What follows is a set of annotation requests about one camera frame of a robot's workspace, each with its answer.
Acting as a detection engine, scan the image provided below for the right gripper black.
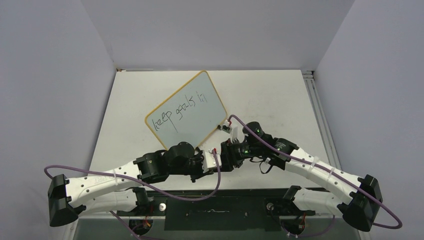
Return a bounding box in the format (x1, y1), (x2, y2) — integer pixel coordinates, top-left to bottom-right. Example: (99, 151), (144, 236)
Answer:
(214, 137), (263, 172)

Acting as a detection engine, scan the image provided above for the yellow framed whiteboard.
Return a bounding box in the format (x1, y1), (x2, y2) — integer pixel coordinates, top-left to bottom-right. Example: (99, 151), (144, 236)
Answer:
(144, 70), (228, 149)

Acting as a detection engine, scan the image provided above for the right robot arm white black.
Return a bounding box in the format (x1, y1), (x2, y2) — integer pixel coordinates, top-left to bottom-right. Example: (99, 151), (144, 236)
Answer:
(217, 121), (383, 232)

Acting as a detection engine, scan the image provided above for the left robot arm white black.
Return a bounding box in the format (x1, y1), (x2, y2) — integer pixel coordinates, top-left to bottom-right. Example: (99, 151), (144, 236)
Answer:
(47, 142), (223, 227)

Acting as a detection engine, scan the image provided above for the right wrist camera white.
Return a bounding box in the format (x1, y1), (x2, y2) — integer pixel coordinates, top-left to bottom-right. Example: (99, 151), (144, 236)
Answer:
(220, 120), (238, 143)

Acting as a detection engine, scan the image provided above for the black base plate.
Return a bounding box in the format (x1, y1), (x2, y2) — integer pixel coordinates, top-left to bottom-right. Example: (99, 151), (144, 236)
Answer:
(115, 187), (349, 232)

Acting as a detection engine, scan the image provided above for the aluminium frame rail right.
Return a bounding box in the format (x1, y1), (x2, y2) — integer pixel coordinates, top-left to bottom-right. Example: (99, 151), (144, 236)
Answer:
(301, 70), (342, 170)

